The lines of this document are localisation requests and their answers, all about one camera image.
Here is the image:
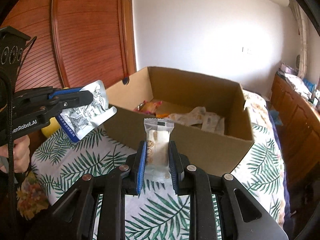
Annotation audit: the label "wooden sideboard cabinet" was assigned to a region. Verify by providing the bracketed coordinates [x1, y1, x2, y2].
[271, 74, 319, 189]

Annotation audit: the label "white blue-edged snack packet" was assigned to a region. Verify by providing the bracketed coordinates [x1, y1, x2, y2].
[56, 80, 117, 142]

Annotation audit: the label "small white pastry packet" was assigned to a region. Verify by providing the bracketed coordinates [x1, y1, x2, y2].
[144, 118, 174, 183]

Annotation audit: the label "wooden louvered wardrobe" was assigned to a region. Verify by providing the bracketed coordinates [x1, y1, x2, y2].
[1, 0, 136, 90]

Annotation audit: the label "patterned beige curtain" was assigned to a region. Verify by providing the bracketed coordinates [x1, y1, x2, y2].
[290, 0, 309, 79]

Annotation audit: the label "white orange long snack packet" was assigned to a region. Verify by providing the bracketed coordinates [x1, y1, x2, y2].
[156, 113, 170, 119]

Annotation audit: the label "orange-striped silver snack packet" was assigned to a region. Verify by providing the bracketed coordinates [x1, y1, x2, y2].
[201, 112, 221, 133]

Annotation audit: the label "pink chicken drumstick packet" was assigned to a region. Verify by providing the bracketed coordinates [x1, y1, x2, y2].
[134, 101, 162, 115]

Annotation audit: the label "clear brown tofu packet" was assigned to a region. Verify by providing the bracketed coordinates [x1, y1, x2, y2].
[215, 118, 225, 135]

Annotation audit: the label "yellow Pikachu plush toy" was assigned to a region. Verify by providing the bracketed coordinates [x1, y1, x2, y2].
[41, 117, 61, 139]

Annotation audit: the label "person's left hand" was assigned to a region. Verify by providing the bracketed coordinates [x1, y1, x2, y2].
[13, 135, 30, 173]

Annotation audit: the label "folded cloth pile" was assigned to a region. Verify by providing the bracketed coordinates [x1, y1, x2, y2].
[285, 73, 312, 100]

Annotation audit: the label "large white chicken-feet packet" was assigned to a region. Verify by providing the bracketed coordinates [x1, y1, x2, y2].
[168, 107, 206, 126]

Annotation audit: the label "leaf-print bed cover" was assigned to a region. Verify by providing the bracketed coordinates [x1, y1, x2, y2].
[31, 124, 286, 239]

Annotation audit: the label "brown cardboard box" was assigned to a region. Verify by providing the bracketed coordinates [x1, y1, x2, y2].
[104, 67, 254, 176]

